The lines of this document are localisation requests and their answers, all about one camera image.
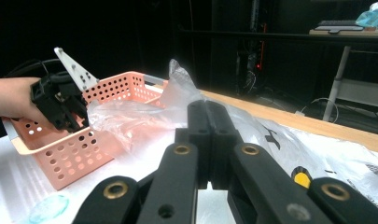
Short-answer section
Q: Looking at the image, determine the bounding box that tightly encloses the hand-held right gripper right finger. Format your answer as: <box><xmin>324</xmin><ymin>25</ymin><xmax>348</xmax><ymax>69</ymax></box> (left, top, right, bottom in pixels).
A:
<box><xmin>206</xmin><ymin>101</ymin><xmax>334</xmax><ymax>224</ymax></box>

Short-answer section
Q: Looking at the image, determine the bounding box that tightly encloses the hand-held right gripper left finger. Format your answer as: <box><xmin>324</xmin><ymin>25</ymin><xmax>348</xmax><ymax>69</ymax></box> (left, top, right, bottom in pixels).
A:
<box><xmin>136</xmin><ymin>100</ymin><xmax>213</xmax><ymax>224</ymax></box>

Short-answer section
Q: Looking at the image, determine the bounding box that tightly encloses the pink perforated plastic basket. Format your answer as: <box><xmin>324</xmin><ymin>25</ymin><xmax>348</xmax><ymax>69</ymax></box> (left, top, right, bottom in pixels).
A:
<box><xmin>1</xmin><ymin>71</ymin><xmax>170</xmax><ymax>191</ymax></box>

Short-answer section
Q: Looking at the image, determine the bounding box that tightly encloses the clear smiley plastic bag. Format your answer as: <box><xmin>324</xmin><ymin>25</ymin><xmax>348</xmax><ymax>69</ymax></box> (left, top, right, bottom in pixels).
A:
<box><xmin>86</xmin><ymin>58</ymin><xmax>378</xmax><ymax>217</ymax></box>

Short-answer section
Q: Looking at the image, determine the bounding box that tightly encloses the clear bluish plastic disc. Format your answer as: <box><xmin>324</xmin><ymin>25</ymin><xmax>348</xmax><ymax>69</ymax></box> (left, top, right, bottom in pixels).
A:
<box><xmin>28</xmin><ymin>193</ymin><xmax>70</xmax><ymax>224</ymax></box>

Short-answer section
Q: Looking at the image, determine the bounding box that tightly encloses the dark equipment rack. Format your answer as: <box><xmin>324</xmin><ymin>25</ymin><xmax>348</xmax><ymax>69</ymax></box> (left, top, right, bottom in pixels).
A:
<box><xmin>234</xmin><ymin>0</ymin><xmax>270</xmax><ymax>96</ymax></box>

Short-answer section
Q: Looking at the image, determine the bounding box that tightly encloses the white metal desk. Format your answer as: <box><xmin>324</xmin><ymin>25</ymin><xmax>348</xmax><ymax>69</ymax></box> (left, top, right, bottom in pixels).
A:
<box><xmin>308</xmin><ymin>27</ymin><xmax>378</xmax><ymax>123</ymax></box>

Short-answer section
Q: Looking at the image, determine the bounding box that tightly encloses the dark keyboard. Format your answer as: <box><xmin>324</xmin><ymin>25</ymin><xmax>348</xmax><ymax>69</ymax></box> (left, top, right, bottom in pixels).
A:
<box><xmin>314</xmin><ymin>20</ymin><xmax>366</xmax><ymax>35</ymax></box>

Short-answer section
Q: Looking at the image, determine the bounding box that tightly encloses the crumpled bluish plastic bag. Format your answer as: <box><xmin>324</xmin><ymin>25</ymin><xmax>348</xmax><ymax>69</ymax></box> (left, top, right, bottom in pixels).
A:
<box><xmin>355</xmin><ymin>0</ymin><xmax>378</xmax><ymax>30</ymax></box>

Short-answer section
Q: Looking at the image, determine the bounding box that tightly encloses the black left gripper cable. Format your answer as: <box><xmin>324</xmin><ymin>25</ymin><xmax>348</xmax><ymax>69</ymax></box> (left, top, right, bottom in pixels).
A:
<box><xmin>4</xmin><ymin>58</ymin><xmax>73</xmax><ymax>82</ymax></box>

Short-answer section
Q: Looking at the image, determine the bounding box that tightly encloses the tangle of floor cables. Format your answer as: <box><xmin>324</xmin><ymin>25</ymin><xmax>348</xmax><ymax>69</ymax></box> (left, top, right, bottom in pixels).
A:
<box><xmin>297</xmin><ymin>96</ymin><xmax>378</xmax><ymax>125</ymax></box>

